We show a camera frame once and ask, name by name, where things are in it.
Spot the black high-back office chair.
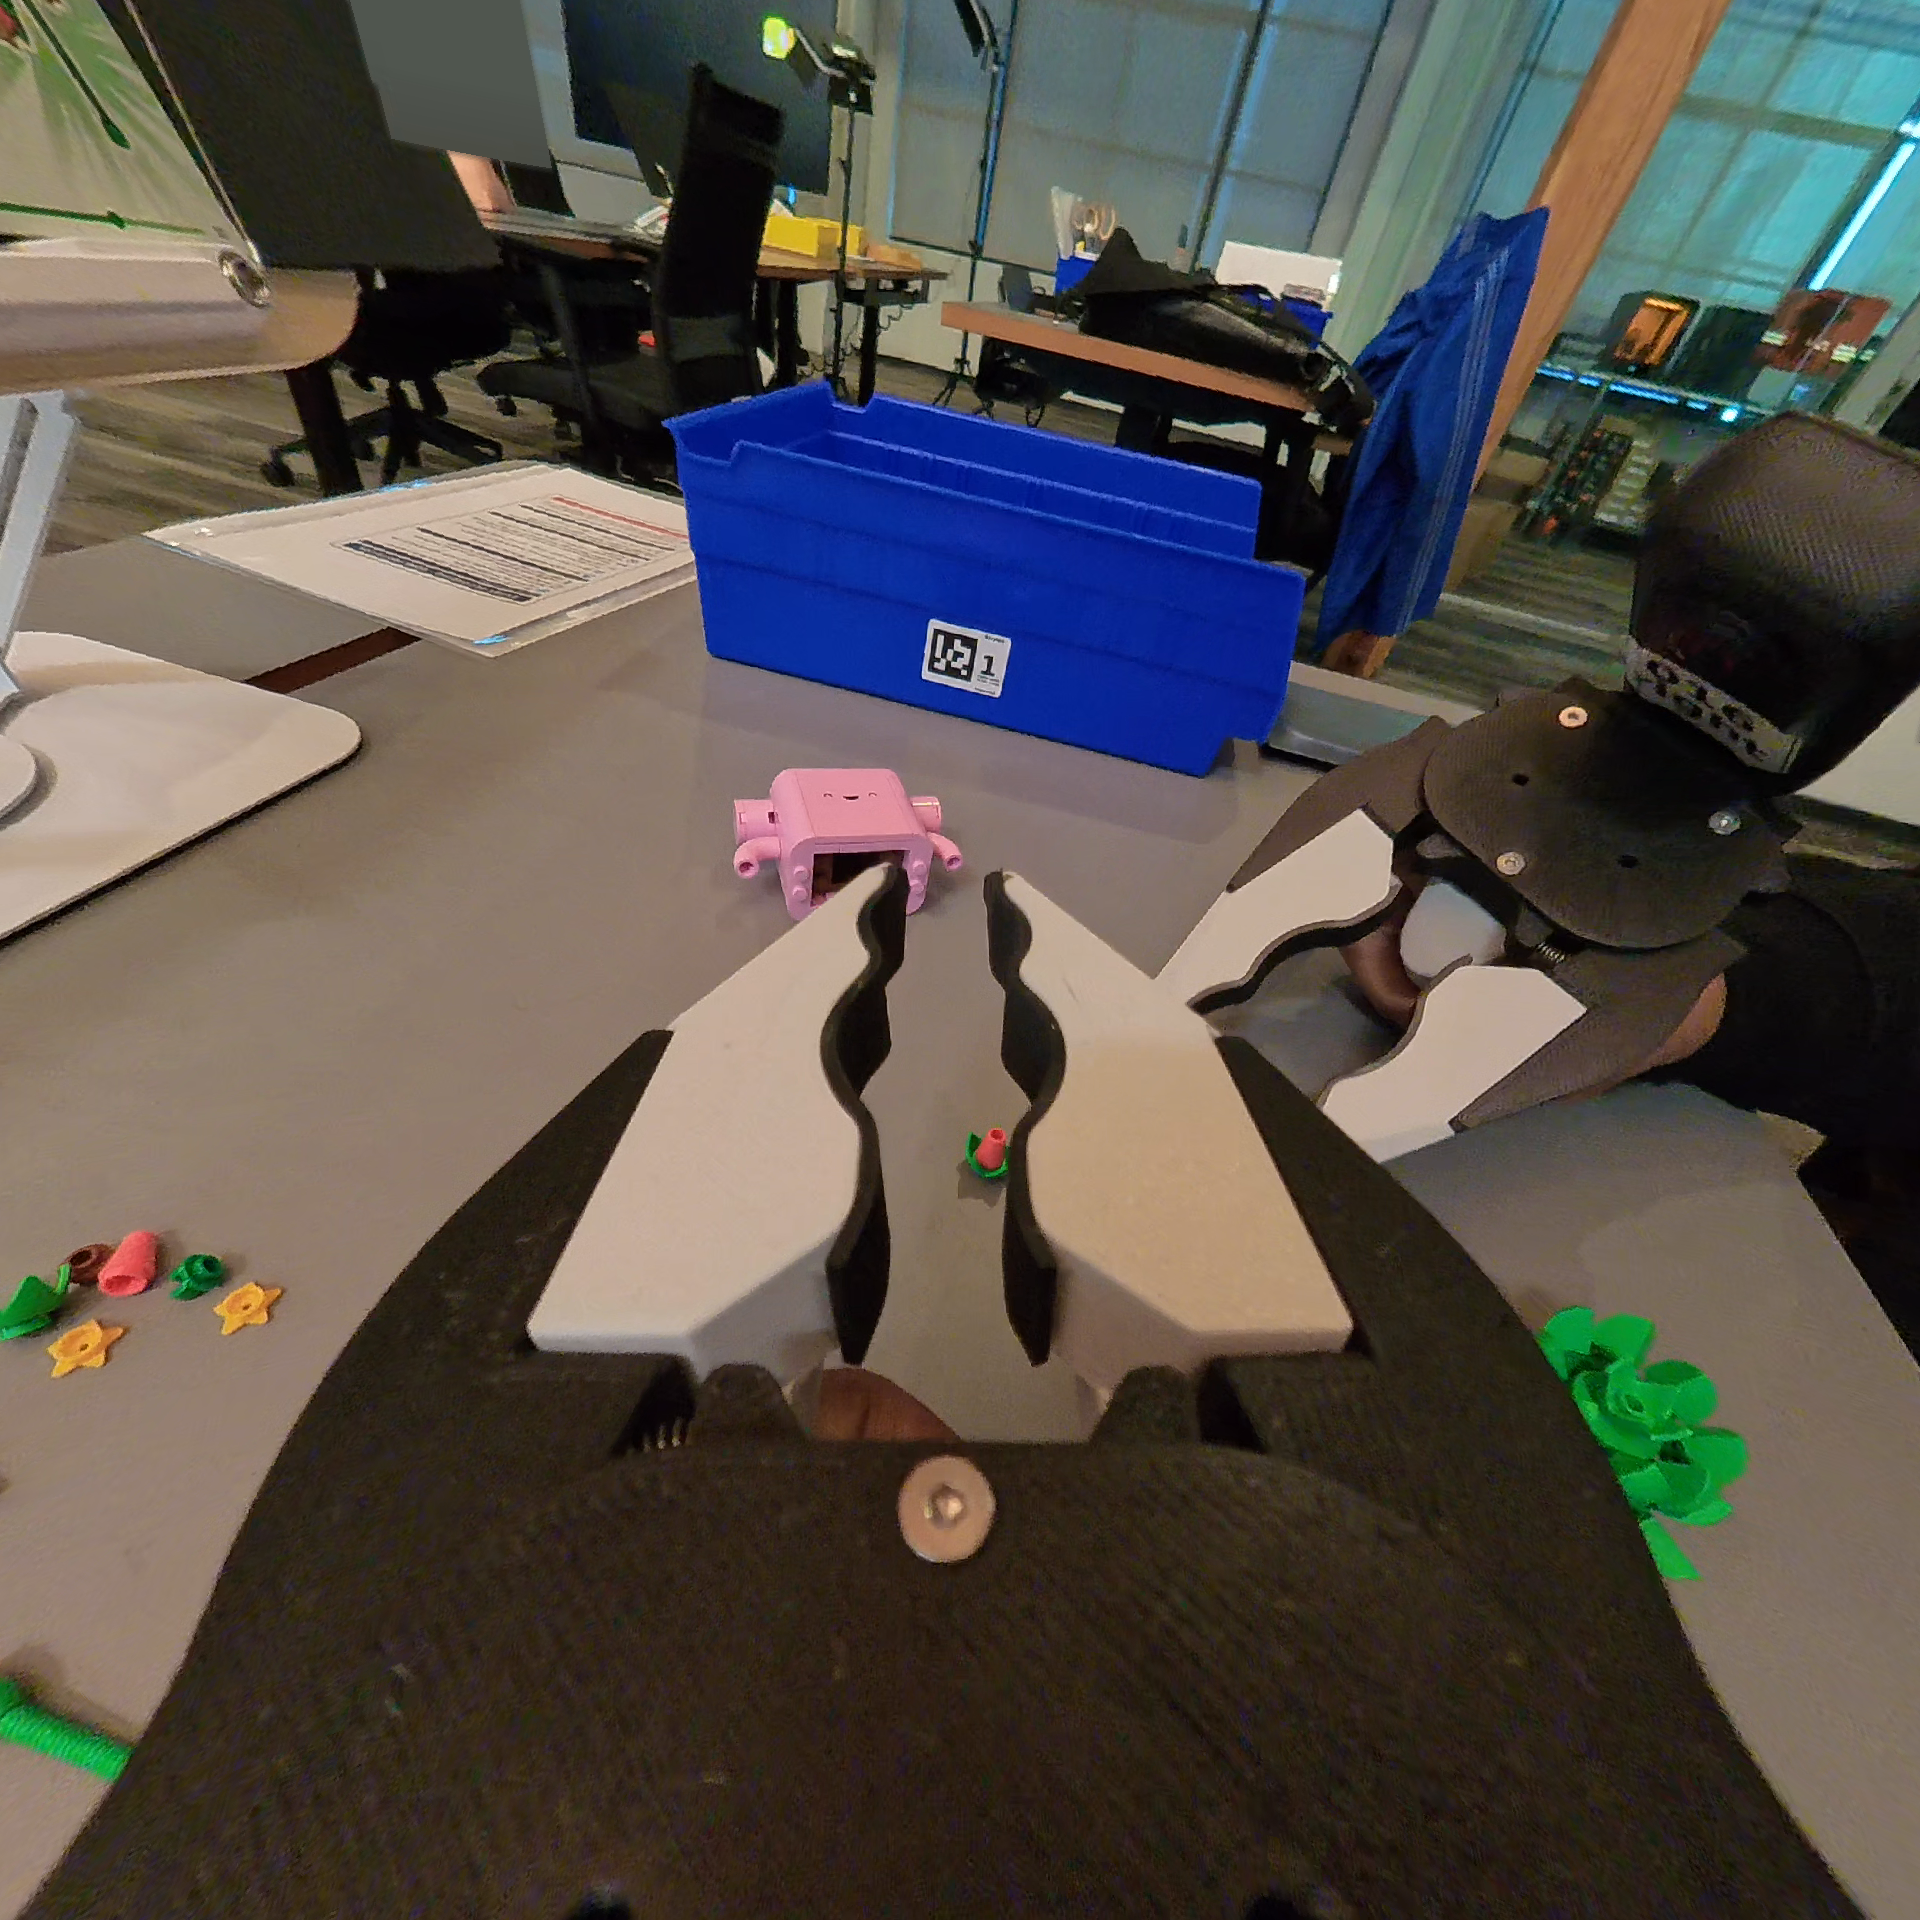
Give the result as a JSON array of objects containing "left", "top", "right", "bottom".
[{"left": 576, "top": 63, "right": 769, "bottom": 485}]

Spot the white box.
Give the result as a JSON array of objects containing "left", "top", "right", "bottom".
[{"left": 1214, "top": 239, "right": 1343, "bottom": 308}]

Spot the wooden desk with black legs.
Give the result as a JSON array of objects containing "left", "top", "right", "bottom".
[{"left": 480, "top": 210, "right": 950, "bottom": 451}]

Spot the blue jacket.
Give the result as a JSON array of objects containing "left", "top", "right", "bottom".
[{"left": 1316, "top": 206, "right": 1550, "bottom": 665}]

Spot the black light stand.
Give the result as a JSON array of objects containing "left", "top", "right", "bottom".
[{"left": 929, "top": 0, "right": 1037, "bottom": 410}]

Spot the person's left hand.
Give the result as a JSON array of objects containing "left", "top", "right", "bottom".
[{"left": 817, "top": 1368, "right": 962, "bottom": 1445}]

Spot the grey metal plate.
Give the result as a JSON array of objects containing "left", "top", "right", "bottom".
[{"left": 1264, "top": 659, "right": 1486, "bottom": 769}]

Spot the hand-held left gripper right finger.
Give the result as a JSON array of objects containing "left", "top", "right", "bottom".
[{"left": 979, "top": 869, "right": 1363, "bottom": 1370}]

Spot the shelf rack with machines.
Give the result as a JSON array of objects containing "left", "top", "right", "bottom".
[{"left": 1500, "top": 277, "right": 1920, "bottom": 549}]

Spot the wooden pillar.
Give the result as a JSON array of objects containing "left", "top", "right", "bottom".
[{"left": 1326, "top": 0, "right": 1735, "bottom": 680}]

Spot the blue plastic bin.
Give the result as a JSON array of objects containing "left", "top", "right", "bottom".
[{"left": 663, "top": 377, "right": 1311, "bottom": 780}]

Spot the dark monitor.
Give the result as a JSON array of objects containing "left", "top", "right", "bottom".
[{"left": 563, "top": 0, "right": 838, "bottom": 194}]

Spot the black bag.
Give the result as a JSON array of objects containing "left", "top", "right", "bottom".
[{"left": 1077, "top": 231, "right": 1378, "bottom": 437}]

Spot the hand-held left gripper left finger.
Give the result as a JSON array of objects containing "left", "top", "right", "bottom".
[{"left": 528, "top": 861, "right": 917, "bottom": 1366}]

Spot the laminated paper sheet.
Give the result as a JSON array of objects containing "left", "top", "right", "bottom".
[{"left": 146, "top": 456, "right": 701, "bottom": 663}]

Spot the instruction booklet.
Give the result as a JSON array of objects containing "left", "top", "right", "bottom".
[{"left": 0, "top": 0, "right": 254, "bottom": 269}]

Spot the person's right forearm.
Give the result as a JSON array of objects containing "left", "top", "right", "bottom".
[{"left": 1642, "top": 840, "right": 1920, "bottom": 1187}]

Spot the black panel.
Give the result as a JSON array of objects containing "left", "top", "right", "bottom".
[{"left": 142, "top": 0, "right": 503, "bottom": 275}]

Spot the wooden table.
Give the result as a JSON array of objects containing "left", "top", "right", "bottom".
[{"left": 942, "top": 296, "right": 1359, "bottom": 497}]

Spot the green bolt with pink head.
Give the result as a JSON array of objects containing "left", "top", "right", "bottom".
[{"left": 0, "top": 1675, "right": 137, "bottom": 1786}]

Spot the pink toy block figure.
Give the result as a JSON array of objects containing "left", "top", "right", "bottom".
[{"left": 730, "top": 763, "right": 944, "bottom": 921}]

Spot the camera tripod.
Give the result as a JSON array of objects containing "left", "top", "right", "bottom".
[{"left": 761, "top": 15, "right": 879, "bottom": 406}]

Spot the pile of green leaves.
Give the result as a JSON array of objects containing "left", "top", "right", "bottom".
[{"left": 1536, "top": 1305, "right": 1752, "bottom": 1586}]

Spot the white book stand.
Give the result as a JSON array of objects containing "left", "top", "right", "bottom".
[{"left": 0, "top": 239, "right": 364, "bottom": 944}]

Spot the person's right hand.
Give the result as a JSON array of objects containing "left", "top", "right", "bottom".
[{"left": 1341, "top": 917, "right": 1424, "bottom": 1033}]

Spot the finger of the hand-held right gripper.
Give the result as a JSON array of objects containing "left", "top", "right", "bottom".
[
  {"left": 1162, "top": 809, "right": 1409, "bottom": 1025},
  {"left": 1316, "top": 959, "right": 1592, "bottom": 1166}
]

